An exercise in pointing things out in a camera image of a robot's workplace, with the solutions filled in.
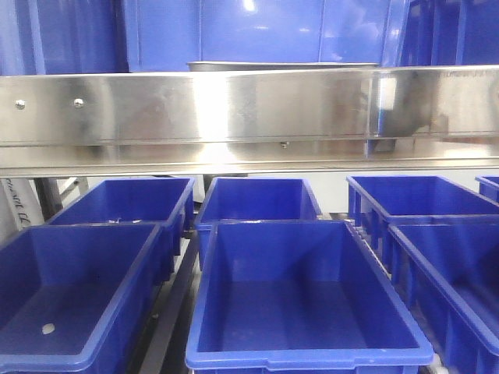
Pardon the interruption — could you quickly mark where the blue bin front centre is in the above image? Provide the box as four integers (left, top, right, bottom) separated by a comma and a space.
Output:
186, 221, 434, 373

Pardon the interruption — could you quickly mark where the blue bin back left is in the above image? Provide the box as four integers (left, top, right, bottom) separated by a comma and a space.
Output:
46, 177, 196, 270

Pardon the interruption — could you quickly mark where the upper blue bin right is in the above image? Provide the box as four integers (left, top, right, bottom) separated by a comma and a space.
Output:
400, 0, 498, 66

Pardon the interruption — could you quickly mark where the upper blue bin centre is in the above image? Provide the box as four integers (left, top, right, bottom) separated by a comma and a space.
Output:
122, 1, 410, 72

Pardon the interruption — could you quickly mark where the stainless steel rack front rail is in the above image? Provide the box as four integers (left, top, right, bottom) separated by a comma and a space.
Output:
1, 65, 498, 177

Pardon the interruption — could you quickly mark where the upper blue bin left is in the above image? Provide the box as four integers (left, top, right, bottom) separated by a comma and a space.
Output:
1, 1, 128, 76

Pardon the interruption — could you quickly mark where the blue bin front left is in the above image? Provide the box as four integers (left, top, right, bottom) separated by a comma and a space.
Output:
1, 225, 161, 373

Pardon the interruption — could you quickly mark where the silver metal tray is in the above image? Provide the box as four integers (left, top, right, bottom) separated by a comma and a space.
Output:
187, 61, 378, 72

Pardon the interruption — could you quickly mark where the white labelled post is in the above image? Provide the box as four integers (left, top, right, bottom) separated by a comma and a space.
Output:
1, 178, 44, 242

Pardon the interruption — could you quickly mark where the blue bin front right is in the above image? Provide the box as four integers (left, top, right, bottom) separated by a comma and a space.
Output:
389, 223, 498, 373

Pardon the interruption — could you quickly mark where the blue bin back centre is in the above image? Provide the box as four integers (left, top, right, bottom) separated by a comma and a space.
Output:
194, 177, 322, 265

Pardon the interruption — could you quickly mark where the blue bin far right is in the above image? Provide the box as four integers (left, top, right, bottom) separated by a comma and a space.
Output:
475, 175, 499, 203

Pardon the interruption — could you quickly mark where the blue bin back right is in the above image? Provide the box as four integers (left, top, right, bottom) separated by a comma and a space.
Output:
346, 175, 498, 269

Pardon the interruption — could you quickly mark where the blue bin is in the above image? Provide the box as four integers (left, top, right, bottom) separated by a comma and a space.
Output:
194, 177, 322, 265
1, 225, 161, 373
346, 175, 498, 269
400, 0, 498, 66
389, 223, 498, 373
1, 1, 128, 76
186, 221, 434, 373
46, 177, 196, 270
475, 175, 499, 203
122, 1, 410, 72

